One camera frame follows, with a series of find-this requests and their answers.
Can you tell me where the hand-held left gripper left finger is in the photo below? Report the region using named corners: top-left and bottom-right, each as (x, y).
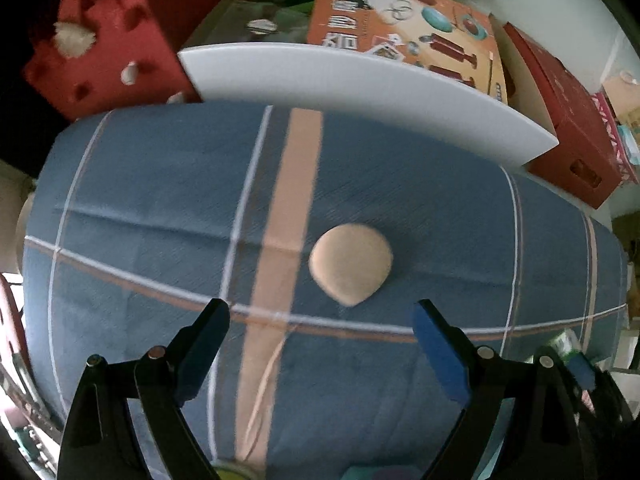
top-left (57, 298), bottom-right (232, 480)

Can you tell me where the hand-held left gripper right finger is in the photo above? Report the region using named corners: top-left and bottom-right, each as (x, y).
top-left (411, 299), bottom-right (599, 480)

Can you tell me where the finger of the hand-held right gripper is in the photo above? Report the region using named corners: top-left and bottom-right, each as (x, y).
top-left (565, 350), bottom-right (636, 480)

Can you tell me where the beige makeup puff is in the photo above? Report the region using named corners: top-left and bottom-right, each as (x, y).
top-left (308, 224), bottom-right (394, 308)

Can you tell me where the blue plaid tablecloth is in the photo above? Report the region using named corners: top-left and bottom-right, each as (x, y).
top-left (20, 101), bottom-right (628, 480)

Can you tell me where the red plastic stool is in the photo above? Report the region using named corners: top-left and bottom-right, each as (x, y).
top-left (0, 275), bottom-right (26, 361)

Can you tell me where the pale blue packet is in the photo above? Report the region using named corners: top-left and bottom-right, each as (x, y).
top-left (617, 125), bottom-right (640, 161)

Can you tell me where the red white patterned gift box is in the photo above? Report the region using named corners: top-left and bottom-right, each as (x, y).
top-left (592, 92), bottom-right (640, 186)

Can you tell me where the red cardboard box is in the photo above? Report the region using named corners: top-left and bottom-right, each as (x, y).
top-left (502, 22), bottom-right (623, 210)

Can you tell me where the beige carton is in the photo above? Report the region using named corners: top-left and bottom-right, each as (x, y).
top-left (602, 67), bottom-right (640, 126)

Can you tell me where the red felt handbag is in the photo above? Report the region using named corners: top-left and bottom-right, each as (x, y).
top-left (22, 0), bottom-right (201, 121)

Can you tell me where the orange printed box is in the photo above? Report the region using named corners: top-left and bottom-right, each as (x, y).
top-left (306, 0), bottom-right (510, 106)

